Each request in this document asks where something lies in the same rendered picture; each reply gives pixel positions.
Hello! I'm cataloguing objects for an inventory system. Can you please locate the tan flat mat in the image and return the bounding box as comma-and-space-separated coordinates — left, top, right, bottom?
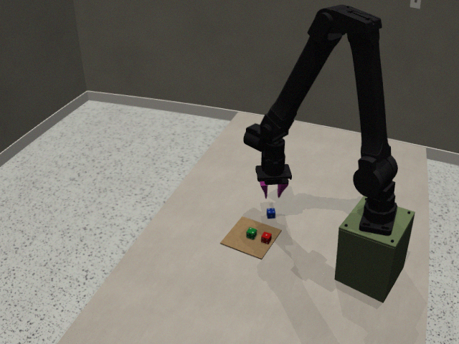
220, 216, 281, 259

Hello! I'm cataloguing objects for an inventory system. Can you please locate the green die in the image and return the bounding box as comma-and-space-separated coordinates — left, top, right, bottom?
246, 227, 257, 239

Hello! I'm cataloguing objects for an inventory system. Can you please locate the red die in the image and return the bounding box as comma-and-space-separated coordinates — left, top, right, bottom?
261, 232, 272, 244

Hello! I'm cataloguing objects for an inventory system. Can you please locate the blue die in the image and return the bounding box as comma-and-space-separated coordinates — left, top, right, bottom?
267, 208, 275, 219

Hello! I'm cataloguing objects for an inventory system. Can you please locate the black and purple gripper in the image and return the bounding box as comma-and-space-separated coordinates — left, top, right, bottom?
255, 157, 292, 198

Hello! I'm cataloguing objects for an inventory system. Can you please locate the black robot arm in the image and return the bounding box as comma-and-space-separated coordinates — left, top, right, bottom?
243, 4, 398, 236

